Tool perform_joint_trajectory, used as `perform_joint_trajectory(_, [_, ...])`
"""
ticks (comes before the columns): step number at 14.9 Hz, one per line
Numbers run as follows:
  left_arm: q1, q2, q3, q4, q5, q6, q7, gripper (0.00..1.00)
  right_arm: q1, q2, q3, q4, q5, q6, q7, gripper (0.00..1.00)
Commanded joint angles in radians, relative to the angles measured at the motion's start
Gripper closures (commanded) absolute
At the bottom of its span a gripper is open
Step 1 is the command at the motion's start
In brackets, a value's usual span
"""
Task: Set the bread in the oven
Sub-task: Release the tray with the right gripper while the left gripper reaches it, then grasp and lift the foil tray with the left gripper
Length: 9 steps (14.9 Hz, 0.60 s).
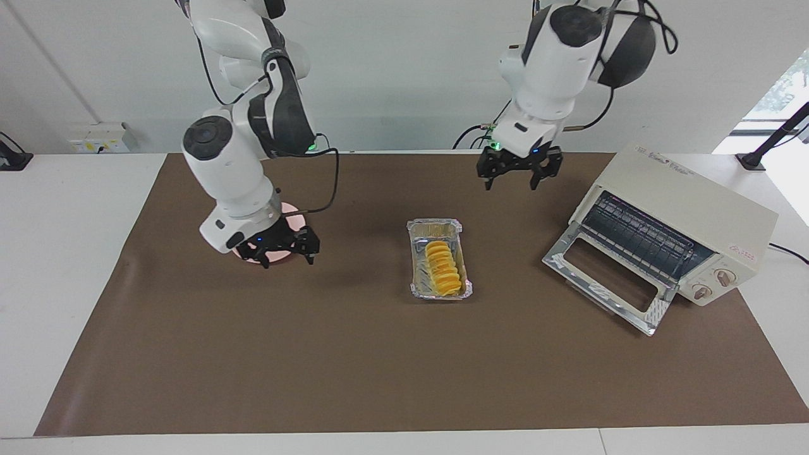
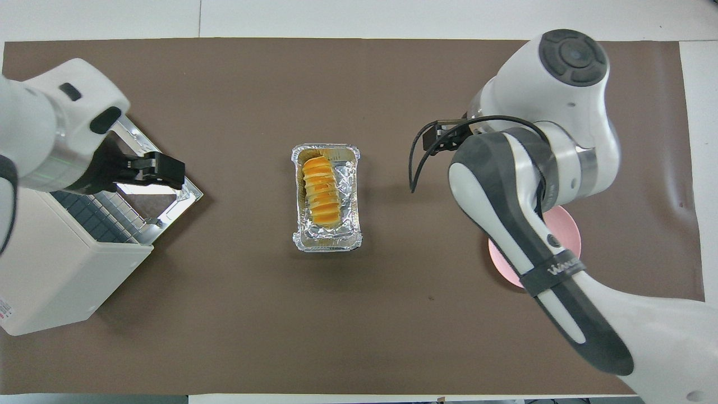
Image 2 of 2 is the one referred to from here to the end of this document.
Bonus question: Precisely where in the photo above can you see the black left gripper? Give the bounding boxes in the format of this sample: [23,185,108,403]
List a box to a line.
[70,140,186,194]

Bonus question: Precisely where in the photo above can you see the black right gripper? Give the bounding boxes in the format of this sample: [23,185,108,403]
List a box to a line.
[422,119,477,153]

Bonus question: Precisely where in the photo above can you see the aluminium foil tray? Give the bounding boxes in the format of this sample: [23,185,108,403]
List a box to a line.
[291,144,363,253]

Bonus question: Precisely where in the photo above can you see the sliced orange bread loaf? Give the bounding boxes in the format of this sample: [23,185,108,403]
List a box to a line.
[302,157,342,228]

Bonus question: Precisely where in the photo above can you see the glass oven door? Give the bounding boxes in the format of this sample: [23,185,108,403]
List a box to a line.
[104,115,204,246]

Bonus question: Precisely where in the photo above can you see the cream toaster oven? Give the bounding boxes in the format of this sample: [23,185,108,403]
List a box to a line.
[0,188,154,336]

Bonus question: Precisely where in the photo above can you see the pink round plate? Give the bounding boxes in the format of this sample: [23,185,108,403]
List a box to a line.
[488,205,582,291]

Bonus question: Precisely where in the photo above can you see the brown table mat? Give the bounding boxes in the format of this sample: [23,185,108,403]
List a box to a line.
[0,38,706,395]

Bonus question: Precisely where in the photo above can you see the oven wire rack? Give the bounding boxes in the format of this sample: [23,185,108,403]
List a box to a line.
[50,190,149,245]

